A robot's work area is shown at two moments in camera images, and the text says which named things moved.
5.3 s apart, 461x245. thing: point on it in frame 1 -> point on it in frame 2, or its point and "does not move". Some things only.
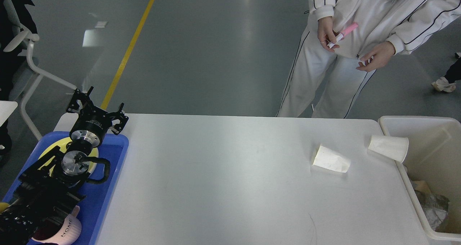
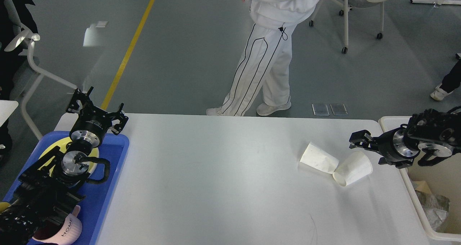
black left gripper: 91,125 does not move
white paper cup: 395,147 -> 354,166
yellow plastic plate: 93,158 does not move
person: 353,30 -> 264,65
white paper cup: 330,159 -> 315,157
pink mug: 58,232 does not move
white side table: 7,108 does not move
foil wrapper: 435,207 does not move
